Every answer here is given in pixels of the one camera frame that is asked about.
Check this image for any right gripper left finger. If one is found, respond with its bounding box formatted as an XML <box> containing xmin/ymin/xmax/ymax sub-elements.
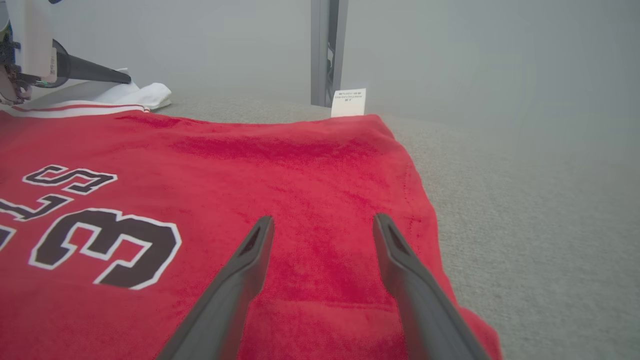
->
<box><xmin>157</xmin><ymin>215</ymin><xmax>275</xmax><ymax>360</ymax></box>

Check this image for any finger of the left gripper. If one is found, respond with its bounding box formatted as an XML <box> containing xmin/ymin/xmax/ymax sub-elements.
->
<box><xmin>50</xmin><ymin>39</ymin><xmax>132</xmax><ymax>89</ymax></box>

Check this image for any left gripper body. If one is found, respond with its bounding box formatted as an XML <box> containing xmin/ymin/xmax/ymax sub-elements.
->
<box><xmin>0</xmin><ymin>0</ymin><xmax>57</xmax><ymax>107</ymax></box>

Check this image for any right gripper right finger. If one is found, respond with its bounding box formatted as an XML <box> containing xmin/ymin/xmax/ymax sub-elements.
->
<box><xmin>372</xmin><ymin>213</ymin><xmax>491</xmax><ymax>360</ymax></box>

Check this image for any red basketball jersey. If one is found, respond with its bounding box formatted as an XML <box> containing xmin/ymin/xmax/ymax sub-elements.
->
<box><xmin>0</xmin><ymin>89</ymin><xmax>503</xmax><ymax>360</ymax></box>

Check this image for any grey partition post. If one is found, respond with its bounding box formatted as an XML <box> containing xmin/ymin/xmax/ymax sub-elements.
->
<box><xmin>311</xmin><ymin>0</ymin><xmax>332</xmax><ymax>107</ymax></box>
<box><xmin>332</xmin><ymin>0</ymin><xmax>350</xmax><ymax>96</ymax></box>

